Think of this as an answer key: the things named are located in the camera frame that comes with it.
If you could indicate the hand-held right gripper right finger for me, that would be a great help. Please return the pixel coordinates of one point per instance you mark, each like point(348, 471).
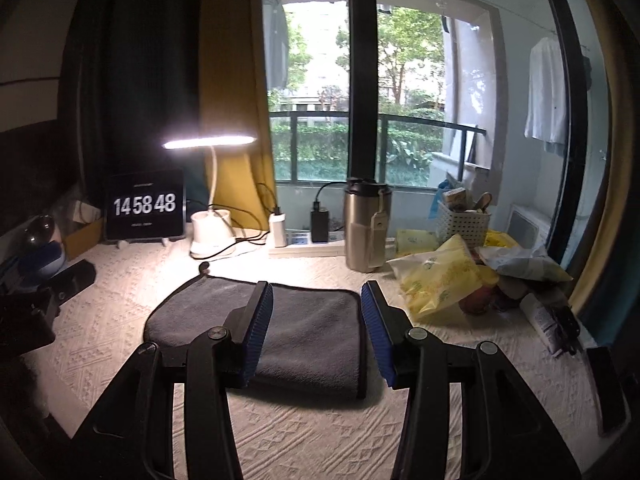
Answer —
point(375, 330)

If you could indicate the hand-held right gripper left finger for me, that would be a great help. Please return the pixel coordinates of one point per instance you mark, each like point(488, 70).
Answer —
point(257, 330)

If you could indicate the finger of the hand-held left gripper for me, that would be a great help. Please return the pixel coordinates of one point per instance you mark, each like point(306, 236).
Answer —
point(75, 277)

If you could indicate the grey towel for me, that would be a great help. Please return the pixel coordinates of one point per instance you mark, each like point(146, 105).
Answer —
point(305, 320)

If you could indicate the blue and white round toy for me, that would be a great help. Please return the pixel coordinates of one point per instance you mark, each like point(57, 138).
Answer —
point(45, 255)

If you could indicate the yellow cardboard box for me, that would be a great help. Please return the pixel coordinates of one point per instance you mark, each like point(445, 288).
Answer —
point(85, 240)

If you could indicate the white textured tablecloth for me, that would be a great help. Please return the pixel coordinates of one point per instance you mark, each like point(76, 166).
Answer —
point(110, 320)

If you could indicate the yellow plastic bag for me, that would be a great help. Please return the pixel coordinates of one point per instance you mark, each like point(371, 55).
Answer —
point(440, 275)

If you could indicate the yellow snack packet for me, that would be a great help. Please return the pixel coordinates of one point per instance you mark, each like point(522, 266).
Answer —
point(415, 241)

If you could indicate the white power strip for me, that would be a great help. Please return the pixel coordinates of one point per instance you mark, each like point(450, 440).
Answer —
point(320, 249)

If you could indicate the stainless steel tumbler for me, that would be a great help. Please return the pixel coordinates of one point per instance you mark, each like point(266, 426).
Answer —
point(362, 230)

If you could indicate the black tablet clock display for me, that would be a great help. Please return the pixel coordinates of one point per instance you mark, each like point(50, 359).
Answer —
point(145, 205)

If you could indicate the white charger plug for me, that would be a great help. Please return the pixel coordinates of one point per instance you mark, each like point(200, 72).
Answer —
point(278, 230)

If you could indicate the red fruit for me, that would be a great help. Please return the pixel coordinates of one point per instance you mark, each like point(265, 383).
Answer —
point(475, 302)

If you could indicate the white desk lamp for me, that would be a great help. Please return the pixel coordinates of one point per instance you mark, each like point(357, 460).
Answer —
point(210, 232)

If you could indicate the black power adapter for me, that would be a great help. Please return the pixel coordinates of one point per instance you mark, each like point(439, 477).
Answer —
point(320, 222)

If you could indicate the white perforated basket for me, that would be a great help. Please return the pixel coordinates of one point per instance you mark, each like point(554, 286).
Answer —
point(462, 225)

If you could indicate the blue plastic bag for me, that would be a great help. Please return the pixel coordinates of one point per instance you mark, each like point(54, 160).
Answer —
point(437, 200)

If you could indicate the pale crumpled plastic bag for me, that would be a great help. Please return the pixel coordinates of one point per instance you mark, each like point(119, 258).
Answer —
point(525, 262)

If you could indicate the white tube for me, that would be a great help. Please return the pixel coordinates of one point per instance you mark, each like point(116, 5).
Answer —
point(542, 322)

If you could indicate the black small device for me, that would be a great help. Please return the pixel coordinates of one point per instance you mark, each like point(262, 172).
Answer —
point(565, 324)

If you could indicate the black balcony railing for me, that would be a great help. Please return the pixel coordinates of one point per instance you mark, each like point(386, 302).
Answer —
point(400, 121)

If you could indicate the black smartphone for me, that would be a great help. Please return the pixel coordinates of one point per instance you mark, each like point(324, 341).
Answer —
point(607, 390)

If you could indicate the yellow curtain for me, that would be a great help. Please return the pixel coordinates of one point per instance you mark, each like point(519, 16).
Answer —
point(230, 85)

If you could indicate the white hanging shirt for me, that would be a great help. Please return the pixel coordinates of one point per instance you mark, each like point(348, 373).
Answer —
point(546, 90)

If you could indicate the grey hanging shirt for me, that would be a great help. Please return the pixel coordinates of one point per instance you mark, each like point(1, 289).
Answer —
point(275, 35)

